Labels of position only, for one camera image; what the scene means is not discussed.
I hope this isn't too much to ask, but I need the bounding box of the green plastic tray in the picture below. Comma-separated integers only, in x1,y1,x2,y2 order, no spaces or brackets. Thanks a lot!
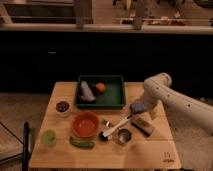
75,75,126,110

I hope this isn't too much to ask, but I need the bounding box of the black chair frame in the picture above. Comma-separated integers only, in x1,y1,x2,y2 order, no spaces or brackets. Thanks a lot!
0,122,30,171

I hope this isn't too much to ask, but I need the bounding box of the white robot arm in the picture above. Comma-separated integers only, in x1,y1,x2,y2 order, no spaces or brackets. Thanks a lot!
141,73,213,134

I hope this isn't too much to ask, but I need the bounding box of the metal cup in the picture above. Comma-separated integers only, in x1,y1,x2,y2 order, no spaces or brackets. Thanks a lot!
117,129,132,144

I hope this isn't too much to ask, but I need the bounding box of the small bowl with dark contents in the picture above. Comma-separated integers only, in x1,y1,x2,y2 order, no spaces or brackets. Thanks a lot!
56,101,70,117

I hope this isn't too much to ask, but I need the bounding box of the red bowl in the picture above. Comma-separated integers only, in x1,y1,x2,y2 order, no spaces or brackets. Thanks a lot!
71,111,99,138

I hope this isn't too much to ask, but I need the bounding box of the light green cup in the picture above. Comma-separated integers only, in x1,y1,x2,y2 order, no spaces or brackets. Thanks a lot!
41,130,56,147

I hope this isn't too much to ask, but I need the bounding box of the blue sponge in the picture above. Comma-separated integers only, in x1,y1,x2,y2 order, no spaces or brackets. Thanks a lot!
130,103,145,114

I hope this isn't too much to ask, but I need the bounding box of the wooden block with dark side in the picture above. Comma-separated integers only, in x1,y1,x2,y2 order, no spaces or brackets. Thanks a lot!
131,117,154,137

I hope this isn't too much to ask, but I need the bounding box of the grey crumpled cloth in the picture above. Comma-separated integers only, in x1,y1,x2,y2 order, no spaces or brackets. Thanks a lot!
80,81,96,102

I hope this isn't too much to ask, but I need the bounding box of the green pepper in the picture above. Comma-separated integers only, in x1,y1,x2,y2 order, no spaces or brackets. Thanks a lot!
69,136,95,149

